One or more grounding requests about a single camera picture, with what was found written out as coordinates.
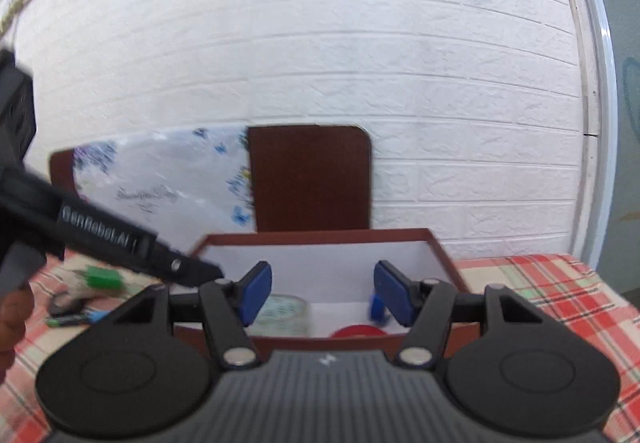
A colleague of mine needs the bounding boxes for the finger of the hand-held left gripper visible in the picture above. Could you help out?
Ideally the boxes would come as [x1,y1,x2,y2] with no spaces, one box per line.
[149,238,225,288]

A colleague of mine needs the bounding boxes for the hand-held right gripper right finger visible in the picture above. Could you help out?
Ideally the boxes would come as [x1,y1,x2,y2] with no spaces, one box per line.
[372,260,548,370]

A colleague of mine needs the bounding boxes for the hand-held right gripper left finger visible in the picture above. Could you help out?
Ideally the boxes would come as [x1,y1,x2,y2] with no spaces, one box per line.
[107,261,273,370]

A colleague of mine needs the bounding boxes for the brown cardboard box white inside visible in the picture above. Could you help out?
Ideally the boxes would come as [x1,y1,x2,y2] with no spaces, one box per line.
[172,228,471,360]

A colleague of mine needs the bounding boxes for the person's left hand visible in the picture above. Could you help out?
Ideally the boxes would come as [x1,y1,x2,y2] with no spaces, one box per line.
[0,287,34,381]

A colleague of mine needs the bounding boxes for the blue plastic clip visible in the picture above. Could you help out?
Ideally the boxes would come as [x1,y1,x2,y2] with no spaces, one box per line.
[368,293,393,325]

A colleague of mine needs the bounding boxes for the clear tape roll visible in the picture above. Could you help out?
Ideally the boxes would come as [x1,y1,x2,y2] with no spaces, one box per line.
[252,294,312,337]

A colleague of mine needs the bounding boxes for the brown board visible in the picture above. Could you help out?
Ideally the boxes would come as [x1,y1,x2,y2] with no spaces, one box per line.
[49,150,83,200]

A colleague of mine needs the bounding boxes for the red round lid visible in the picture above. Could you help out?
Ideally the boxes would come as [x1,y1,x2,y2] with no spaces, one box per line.
[330,323,391,339]

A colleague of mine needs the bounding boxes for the green plastic block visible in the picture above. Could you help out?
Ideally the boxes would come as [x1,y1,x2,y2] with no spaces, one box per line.
[82,265,124,292]

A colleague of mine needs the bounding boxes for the floral clear plastic bag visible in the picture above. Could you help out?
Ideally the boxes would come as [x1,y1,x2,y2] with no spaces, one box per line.
[72,127,257,256]

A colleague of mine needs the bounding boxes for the green black marker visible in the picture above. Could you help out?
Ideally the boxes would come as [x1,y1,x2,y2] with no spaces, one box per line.
[45,315,91,328]

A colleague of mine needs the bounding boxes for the brown chair back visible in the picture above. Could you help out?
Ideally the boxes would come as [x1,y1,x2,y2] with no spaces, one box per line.
[247,124,374,233]

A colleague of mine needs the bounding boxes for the red plaid tablecloth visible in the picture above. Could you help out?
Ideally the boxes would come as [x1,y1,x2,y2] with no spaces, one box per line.
[0,253,640,443]

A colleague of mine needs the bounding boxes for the white door frame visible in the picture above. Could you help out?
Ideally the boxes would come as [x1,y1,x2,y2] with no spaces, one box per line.
[547,0,617,274]

